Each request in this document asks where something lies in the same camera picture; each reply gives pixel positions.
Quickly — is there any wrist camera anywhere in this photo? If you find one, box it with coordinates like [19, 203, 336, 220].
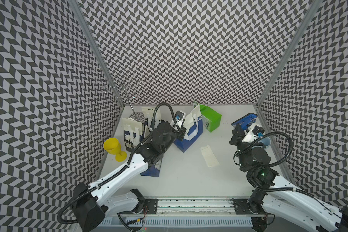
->
[242, 123, 265, 143]
[173, 110, 186, 131]

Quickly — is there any metal wire mug tree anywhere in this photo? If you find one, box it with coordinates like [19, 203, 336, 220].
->
[100, 74, 145, 123]

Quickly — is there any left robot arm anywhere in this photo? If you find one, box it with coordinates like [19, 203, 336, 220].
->
[57, 122, 186, 232]

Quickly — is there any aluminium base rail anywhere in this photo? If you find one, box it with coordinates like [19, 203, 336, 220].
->
[98, 196, 322, 232]

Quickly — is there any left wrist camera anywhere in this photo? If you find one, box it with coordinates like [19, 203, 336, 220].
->
[173, 110, 186, 131]

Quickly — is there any light blue mug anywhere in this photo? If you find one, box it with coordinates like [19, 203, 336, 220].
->
[260, 137, 271, 148]

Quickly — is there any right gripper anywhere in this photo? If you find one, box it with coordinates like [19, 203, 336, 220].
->
[229, 123, 258, 170]

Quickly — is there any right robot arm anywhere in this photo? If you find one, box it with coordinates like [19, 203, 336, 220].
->
[230, 122, 348, 232]

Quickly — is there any yellow plastic cup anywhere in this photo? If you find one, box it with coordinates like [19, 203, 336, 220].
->
[103, 138, 127, 162]

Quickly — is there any blue black stapler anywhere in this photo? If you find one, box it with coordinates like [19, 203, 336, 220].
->
[231, 113, 258, 130]

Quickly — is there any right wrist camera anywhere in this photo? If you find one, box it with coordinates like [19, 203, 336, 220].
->
[242, 123, 265, 143]

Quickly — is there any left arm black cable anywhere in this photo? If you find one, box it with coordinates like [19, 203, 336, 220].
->
[56, 102, 180, 225]

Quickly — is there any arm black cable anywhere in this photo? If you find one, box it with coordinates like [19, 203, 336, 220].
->
[233, 131, 314, 193]
[56, 102, 180, 225]

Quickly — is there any green white bag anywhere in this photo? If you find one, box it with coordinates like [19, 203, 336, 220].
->
[193, 101, 222, 132]

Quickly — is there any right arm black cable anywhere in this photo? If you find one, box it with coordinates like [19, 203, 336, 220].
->
[233, 131, 314, 193]

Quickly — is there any cream receipt pile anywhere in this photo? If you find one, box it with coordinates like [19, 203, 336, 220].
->
[200, 145, 219, 168]

